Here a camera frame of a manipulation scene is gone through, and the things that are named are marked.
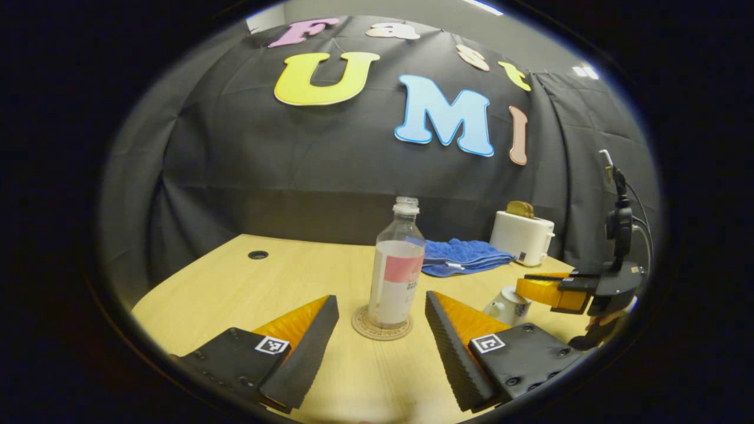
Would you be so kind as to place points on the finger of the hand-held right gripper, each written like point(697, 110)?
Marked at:
point(542, 291)
point(554, 275)

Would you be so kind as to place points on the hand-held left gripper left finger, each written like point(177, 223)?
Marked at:
point(306, 353)

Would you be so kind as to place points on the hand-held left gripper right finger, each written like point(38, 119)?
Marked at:
point(450, 353)

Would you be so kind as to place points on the white blue-flowered teacup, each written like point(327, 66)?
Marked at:
point(505, 311)

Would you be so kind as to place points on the round wooden coaster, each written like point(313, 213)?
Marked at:
point(362, 328)

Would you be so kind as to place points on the clear plastic water bottle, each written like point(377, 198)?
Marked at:
point(394, 282)

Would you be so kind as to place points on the white toaster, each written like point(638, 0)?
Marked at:
point(521, 238)

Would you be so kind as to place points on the brown bread slice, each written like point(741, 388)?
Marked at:
point(520, 209)

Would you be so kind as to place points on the blue folded towel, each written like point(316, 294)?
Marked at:
point(465, 256)

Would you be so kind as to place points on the ceiling light panel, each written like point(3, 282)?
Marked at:
point(586, 72)

